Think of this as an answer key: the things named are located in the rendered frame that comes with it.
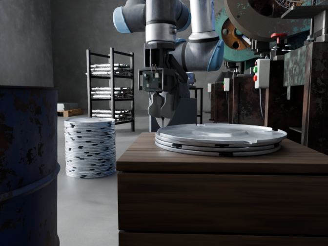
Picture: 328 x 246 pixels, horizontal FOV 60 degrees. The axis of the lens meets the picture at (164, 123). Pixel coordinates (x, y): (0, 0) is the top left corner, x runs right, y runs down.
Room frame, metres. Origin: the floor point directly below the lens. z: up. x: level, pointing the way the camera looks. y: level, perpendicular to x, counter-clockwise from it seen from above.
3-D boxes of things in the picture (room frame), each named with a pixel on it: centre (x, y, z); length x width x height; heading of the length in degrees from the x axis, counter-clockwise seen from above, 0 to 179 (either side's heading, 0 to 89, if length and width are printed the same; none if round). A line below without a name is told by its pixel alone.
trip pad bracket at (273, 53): (1.43, -0.57, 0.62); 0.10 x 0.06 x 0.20; 174
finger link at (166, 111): (0.72, 0.00, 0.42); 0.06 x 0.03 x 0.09; 151
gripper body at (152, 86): (0.72, 0.01, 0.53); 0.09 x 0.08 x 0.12; 151
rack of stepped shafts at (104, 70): (3.35, 0.62, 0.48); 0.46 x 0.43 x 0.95; 64
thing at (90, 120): (1.67, 0.44, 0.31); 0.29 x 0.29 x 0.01
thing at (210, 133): (0.66, -0.13, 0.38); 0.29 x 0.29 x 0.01
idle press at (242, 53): (4.54, -1.42, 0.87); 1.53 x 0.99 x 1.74; 87
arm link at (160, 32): (0.73, 0.00, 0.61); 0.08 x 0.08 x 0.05
